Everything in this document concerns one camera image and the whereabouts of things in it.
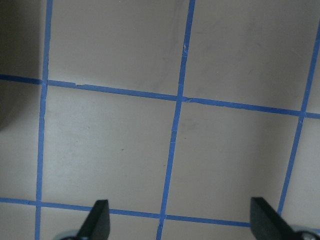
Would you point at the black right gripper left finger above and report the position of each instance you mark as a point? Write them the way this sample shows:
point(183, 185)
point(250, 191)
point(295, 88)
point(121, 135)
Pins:
point(97, 225)

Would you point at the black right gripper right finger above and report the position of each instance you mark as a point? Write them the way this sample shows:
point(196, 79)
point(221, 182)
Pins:
point(266, 224)

